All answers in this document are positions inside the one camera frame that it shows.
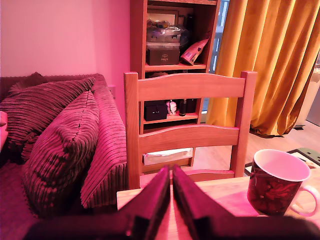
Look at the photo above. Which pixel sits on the flat white box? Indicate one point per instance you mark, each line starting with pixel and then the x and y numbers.
pixel 167 156

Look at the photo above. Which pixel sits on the small black box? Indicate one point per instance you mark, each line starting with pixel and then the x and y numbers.
pixel 155 111

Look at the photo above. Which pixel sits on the small dark bottle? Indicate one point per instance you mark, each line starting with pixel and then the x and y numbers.
pixel 182 107

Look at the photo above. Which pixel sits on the small ceramic ornament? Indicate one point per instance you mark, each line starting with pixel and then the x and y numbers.
pixel 172 107

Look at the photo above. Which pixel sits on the wooden chair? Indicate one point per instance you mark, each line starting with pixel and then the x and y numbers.
pixel 187 87

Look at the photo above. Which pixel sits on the printed floor mat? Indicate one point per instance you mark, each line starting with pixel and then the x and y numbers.
pixel 307 153

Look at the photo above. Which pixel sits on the dark gift box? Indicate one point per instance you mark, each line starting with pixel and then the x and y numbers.
pixel 162 57

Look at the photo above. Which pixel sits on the pink snack bag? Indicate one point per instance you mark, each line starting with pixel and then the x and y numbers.
pixel 193 51

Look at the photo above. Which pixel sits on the orange curtain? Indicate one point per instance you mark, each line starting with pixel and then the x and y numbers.
pixel 262 62

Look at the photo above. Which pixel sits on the wooden bookshelf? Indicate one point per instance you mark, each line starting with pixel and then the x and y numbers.
pixel 137 37

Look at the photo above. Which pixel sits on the clear plastic container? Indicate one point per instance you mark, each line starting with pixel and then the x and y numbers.
pixel 162 35

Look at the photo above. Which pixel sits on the wall socket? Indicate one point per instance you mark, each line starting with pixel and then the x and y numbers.
pixel 112 91

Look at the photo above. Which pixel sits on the picture frame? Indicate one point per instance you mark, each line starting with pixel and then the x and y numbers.
pixel 162 16

